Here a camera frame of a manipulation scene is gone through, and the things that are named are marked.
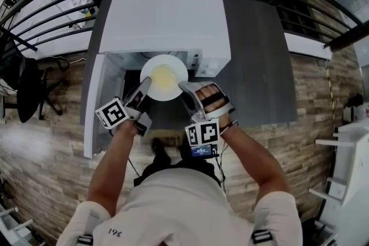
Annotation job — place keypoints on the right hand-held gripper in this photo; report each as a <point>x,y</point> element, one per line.
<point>203,132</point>

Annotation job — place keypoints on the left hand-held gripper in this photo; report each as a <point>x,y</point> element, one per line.
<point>112,112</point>

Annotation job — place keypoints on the white plate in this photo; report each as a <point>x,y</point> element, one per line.
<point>164,94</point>

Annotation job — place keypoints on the pale yellow food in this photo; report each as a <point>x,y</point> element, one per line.
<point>164,76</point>

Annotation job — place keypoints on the white microwave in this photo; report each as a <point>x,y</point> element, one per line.
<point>161,20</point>

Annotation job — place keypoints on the person's left forearm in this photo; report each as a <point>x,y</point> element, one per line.
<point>109,170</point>

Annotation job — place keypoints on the person's right forearm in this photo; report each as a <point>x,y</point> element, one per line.
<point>253,164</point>

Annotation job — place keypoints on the person's right hand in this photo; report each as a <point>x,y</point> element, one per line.
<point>212,98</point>

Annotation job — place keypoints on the small chest-mounted screen device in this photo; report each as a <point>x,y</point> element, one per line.
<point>201,151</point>

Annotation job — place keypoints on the person's black left shoe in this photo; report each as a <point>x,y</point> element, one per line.
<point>158,144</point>

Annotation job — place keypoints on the person's black trousers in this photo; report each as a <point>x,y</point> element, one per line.
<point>157,164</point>

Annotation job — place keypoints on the dark table with white legs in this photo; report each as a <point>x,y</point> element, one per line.
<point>253,52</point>

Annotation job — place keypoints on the yellow bottle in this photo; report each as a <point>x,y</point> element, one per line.
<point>91,12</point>

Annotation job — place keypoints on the person's white shirt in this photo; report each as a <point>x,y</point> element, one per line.
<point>173,210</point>

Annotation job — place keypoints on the black office chair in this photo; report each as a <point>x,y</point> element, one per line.
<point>29,89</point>

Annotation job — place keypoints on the black harness buckle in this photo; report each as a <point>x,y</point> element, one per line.
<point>261,236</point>
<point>86,240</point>

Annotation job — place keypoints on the black bag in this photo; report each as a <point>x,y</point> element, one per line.
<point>354,99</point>

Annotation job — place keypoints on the white box with red print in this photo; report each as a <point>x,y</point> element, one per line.
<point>364,111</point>

